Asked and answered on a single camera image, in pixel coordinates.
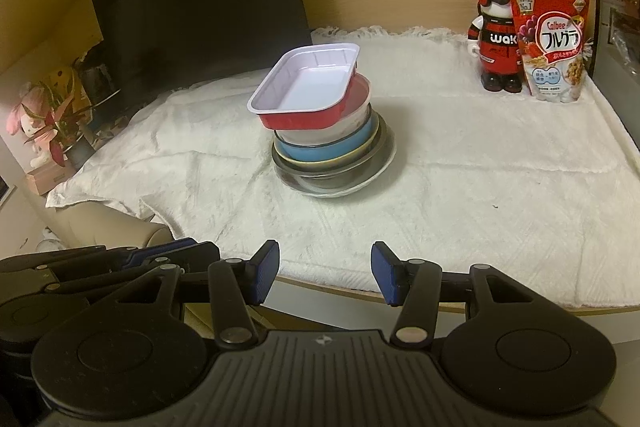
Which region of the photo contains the white plastic tub bowl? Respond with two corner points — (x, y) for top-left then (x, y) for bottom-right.
(274, 74), (374, 145)

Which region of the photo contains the white floral plate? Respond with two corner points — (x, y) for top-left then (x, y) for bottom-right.
(280, 132), (398, 199)

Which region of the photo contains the black monitor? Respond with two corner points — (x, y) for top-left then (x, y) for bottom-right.
(91, 0), (312, 108)

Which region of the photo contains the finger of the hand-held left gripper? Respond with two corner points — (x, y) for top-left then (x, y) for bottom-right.
(42, 241), (222, 295)
(0, 238), (201, 275)

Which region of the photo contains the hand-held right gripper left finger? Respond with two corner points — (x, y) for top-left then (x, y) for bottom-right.
(107, 239), (280, 350)

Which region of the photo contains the potted plant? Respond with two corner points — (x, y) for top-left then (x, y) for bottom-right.
(42, 67), (118, 170)

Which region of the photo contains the white towel cloth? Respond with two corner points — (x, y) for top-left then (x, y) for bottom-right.
(46, 25), (633, 310)

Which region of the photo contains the cream ceramic bowl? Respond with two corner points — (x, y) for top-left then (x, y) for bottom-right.
(272, 117), (388, 172)

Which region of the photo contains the pink plush toy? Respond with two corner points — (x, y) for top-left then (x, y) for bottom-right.
(6, 82), (58, 168)

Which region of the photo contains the red rectangular foil tray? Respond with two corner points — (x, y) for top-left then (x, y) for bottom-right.
(248, 43), (372, 130)

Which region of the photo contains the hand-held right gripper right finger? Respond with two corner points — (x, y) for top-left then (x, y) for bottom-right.
(370, 242), (546, 350)

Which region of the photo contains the red black robot figurine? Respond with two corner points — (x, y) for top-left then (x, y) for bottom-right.
(467, 0), (523, 94)

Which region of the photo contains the blue enamel bowl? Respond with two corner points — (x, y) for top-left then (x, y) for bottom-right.
(275, 111), (381, 164)

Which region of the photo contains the stainless steel bowl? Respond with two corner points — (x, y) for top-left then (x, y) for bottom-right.
(272, 122), (395, 190)

